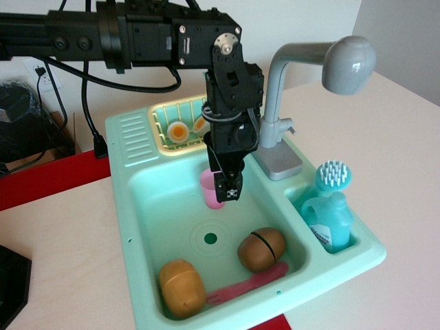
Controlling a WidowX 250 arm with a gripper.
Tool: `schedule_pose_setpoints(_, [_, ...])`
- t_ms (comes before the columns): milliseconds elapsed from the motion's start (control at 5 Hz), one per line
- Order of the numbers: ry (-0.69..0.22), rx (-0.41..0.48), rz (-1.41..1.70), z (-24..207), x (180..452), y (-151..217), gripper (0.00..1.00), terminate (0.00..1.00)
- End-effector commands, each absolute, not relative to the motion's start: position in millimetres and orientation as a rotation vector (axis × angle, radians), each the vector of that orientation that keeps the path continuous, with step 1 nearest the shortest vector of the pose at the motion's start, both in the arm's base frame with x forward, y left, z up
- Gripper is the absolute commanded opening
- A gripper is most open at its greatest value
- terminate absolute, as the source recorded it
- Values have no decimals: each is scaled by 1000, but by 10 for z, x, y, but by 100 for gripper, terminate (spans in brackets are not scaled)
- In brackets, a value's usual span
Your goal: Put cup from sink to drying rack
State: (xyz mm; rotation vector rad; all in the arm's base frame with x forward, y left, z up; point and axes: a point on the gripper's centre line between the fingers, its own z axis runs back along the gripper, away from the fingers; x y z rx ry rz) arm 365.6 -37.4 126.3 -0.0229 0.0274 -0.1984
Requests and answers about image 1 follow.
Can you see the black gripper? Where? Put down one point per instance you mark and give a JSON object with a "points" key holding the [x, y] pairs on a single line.
{"points": [[228, 142]]}

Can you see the pink plastic cup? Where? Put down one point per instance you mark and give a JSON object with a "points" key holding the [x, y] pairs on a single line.
{"points": [[207, 183]]}

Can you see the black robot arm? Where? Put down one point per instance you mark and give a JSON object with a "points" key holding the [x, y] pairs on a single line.
{"points": [[159, 34]]}

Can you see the mint green toy sink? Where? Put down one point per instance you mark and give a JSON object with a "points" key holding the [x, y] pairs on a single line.
{"points": [[163, 216]]}

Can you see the yellow drying rack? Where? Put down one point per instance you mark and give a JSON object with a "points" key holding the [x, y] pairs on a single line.
{"points": [[185, 110]]}

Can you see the right toy egg half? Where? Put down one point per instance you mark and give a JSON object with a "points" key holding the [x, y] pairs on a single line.
{"points": [[201, 126]]}

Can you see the toy egg half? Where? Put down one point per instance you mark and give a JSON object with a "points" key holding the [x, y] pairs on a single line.
{"points": [[178, 132], [201, 126]]}

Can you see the brown toy kiwi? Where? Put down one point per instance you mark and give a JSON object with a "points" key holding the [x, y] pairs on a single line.
{"points": [[261, 249]]}

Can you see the left toy egg half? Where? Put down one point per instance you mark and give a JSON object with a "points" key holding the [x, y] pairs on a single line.
{"points": [[178, 132]]}

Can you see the pink toy fork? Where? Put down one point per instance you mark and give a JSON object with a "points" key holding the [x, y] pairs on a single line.
{"points": [[225, 294]]}

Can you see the teal cleaner bottle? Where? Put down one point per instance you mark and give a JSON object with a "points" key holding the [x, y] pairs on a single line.
{"points": [[330, 220]]}

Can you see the teal dish brush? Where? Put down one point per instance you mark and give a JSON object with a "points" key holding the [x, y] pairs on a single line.
{"points": [[331, 176]]}

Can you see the yellow-brown toy potato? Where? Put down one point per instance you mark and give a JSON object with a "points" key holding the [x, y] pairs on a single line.
{"points": [[182, 288]]}

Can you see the grey toy faucet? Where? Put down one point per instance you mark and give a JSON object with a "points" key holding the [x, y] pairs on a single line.
{"points": [[346, 66]]}

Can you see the black bag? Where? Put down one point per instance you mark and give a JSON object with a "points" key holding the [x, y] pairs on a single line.
{"points": [[26, 128]]}

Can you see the white wall outlet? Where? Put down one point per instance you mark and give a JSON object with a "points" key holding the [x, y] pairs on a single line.
{"points": [[37, 70]]}

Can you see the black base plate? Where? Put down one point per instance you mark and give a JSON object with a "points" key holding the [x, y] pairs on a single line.
{"points": [[15, 284]]}

